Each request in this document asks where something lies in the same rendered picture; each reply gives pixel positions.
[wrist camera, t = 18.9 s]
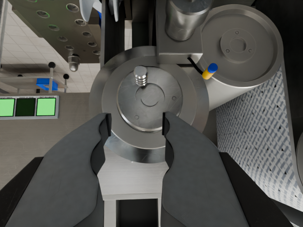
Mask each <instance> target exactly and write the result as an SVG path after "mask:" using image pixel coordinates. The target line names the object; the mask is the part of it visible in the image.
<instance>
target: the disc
mask: <svg viewBox="0 0 303 227"><path fill-rule="evenodd" d="M141 56H157V52H156V46H139V47H134V48H131V49H128V50H125V51H123V52H121V53H119V54H117V55H116V56H114V57H113V58H111V59H110V60H109V61H108V62H107V63H106V64H105V65H104V66H103V67H102V68H101V69H100V71H99V72H98V74H97V76H96V77H95V79H94V82H93V84H92V87H91V90H90V95H89V114H90V118H91V119H92V118H93V117H95V116H97V115H98V114H100V113H103V112H102V106H101V98H102V92H103V89H104V86H105V83H106V81H107V79H108V78H109V76H110V75H111V74H112V73H113V72H114V70H115V69H116V68H118V67H119V66H120V65H121V64H123V63H124V62H126V61H128V60H130V59H133V58H136V57H141ZM177 65H178V66H180V67H181V68H182V69H183V70H184V71H185V72H186V73H187V74H188V76H189V77H190V79H191V81H192V82H193V85H194V87H195V90H196V94H197V111H196V115H195V118H194V121H193V123H192V125H191V126H192V127H194V128H195V129H197V130H199V131H200V132H201V133H202V132H203V130H204V128H205V125H206V123H207V119H208V114H209V95H208V91H207V87H206V84H205V82H204V80H203V78H202V76H201V74H200V73H199V72H198V71H197V70H196V69H195V68H194V66H193V65H192V64H177ZM121 117H122V115H121ZM122 118H123V117H122ZM123 120H124V118H123ZM124 121H125V120H124ZM125 122H126V121H125ZM126 123H127V122H126ZM127 124H128V123H127ZM128 125H129V124H128ZM129 126H130V125H129ZM130 127H132V126H130ZM132 128H133V129H135V128H134V127H132ZM135 130H138V129H135ZM138 131H140V130H138ZM159 131H162V130H159ZM159 131H156V132H159ZM140 132H143V131H140ZM146 133H153V132H146ZM105 145H106V146H107V147H108V148H109V149H110V150H111V151H113V152H114V153H116V154H117V155H119V156H121V157H123V158H125V159H128V160H130V161H134V162H138V163H161V162H165V147H162V148H158V149H141V148H137V147H134V146H131V145H129V144H127V143H125V142H123V141H122V140H120V139H119V138H118V137H117V136H116V135H115V134H114V133H113V132H112V131H111V136H109V138H108V139H107V141H106V142H105Z"/></svg>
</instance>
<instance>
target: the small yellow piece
mask: <svg viewBox="0 0 303 227"><path fill-rule="evenodd" d="M187 59H188V60H189V61H190V62H191V64H192V65H193V66H194V68H195V69H196V70H197V71H198V72H199V73H200V74H201V75H202V77H203V78H204V79H209V78H210V77H211V76H212V75H213V74H214V73H215V72H216V70H217V69H218V66H217V65H216V64H215V63H211V64H210V65H209V66H208V67H207V68H206V70H205V71H204V72H203V71H201V70H200V69H199V68H198V67H197V65H196V64H195V63H194V61H193V60H192V59H191V58H190V57H189V58H187Z"/></svg>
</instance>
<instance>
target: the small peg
mask: <svg viewBox="0 0 303 227"><path fill-rule="evenodd" d="M134 78H135V83H136V84H137V85H138V86H141V87H142V86H145V85H146V84H147V79H148V70H147V68H146V67H145V66H143V65H138V66H137V67H136V68H135V69H134Z"/></svg>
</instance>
